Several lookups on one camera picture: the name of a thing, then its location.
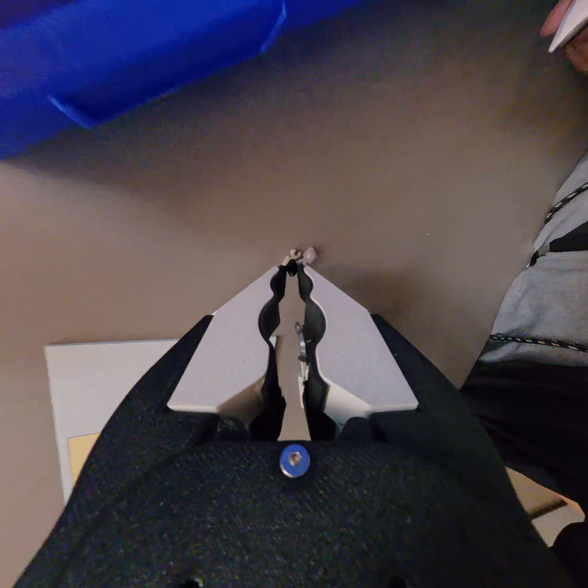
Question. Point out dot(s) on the instruction booklet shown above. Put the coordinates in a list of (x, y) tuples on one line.
[(82, 390)]

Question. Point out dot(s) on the black trousers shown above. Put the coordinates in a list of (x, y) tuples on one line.
[(528, 413)]

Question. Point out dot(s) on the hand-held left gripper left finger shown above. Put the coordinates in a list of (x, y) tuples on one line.
[(229, 363)]

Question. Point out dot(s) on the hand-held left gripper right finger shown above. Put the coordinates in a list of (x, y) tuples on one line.
[(363, 363)]

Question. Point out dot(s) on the small grey clip brick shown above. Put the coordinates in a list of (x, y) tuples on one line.
[(292, 255)]

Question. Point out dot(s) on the person's right hand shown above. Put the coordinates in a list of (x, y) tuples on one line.
[(579, 53)]

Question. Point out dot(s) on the blue plastic bin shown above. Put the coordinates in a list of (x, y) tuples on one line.
[(115, 55)]

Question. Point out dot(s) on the small light grey brick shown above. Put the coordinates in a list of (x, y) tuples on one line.
[(310, 255)]

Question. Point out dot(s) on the grey sweatshirt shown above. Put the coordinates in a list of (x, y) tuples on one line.
[(542, 303)]

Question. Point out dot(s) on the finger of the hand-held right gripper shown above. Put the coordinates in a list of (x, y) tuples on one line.
[(572, 23)]

